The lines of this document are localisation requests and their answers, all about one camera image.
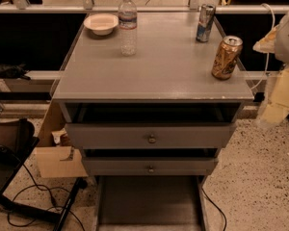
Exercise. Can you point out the cardboard box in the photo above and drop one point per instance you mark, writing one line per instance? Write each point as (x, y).
(55, 155)

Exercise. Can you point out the silver blue energy drink can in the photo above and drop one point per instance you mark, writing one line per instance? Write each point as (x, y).
(206, 17)

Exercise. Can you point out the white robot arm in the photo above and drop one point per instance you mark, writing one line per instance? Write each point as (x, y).
(276, 106)

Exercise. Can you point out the white paper bowl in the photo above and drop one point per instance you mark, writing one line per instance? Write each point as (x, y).
(101, 24)

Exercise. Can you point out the black object on rail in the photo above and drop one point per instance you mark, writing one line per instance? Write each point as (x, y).
(13, 71)

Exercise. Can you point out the black folding chair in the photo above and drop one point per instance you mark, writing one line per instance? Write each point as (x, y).
(17, 142)

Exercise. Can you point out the grey top drawer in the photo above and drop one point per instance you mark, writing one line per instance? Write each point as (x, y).
(96, 136)

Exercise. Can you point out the gold soda can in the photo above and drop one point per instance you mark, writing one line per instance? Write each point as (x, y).
(226, 58)

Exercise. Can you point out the grey drawer cabinet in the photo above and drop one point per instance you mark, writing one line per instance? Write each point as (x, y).
(167, 82)

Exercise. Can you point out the clear plastic water bottle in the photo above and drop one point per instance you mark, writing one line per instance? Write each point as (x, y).
(127, 23)

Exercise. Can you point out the grey bottom drawer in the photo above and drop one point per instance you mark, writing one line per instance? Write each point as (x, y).
(149, 203)

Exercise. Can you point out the grey drawer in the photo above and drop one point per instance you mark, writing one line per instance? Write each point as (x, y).
(96, 136)
(148, 166)
(149, 203)

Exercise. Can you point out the grey middle drawer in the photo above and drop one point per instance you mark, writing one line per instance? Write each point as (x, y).
(148, 166)

